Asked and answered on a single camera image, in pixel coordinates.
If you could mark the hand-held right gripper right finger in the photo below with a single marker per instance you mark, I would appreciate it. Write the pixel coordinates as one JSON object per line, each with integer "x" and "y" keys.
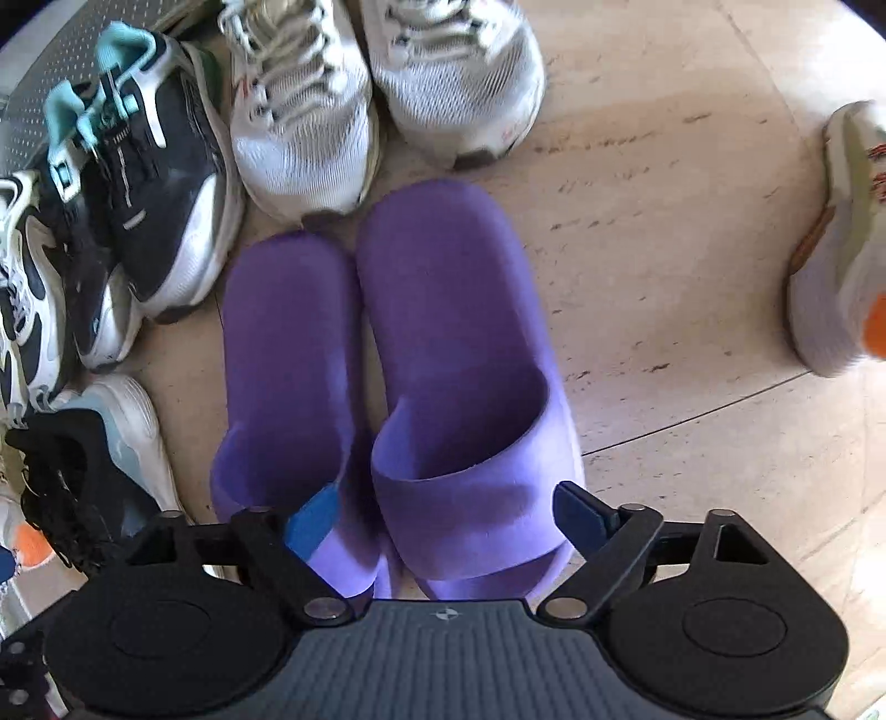
{"x": 581, "y": 516}

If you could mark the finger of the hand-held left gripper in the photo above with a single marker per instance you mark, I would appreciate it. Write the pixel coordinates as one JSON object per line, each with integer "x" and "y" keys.
{"x": 21, "y": 675}

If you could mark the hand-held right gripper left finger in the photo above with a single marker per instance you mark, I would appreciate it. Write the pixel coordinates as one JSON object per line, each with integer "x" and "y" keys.
{"x": 311, "y": 523}

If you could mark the purple slipper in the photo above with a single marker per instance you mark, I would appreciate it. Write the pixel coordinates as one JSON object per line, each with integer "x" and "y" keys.
{"x": 450, "y": 332}
{"x": 284, "y": 346}

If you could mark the black sneaker white sole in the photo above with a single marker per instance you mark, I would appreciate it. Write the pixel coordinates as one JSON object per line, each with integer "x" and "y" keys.
{"x": 90, "y": 471}

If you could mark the black sneaker teal lining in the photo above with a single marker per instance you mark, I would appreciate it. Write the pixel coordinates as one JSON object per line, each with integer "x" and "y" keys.
{"x": 97, "y": 304}
{"x": 173, "y": 208}

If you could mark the grey sneaker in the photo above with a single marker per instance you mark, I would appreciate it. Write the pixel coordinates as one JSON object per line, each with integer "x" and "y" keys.
{"x": 304, "y": 138}
{"x": 457, "y": 90}

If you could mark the wooden mesh shoe rack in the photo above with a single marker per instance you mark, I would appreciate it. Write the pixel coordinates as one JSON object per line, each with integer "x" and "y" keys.
{"x": 41, "y": 83}

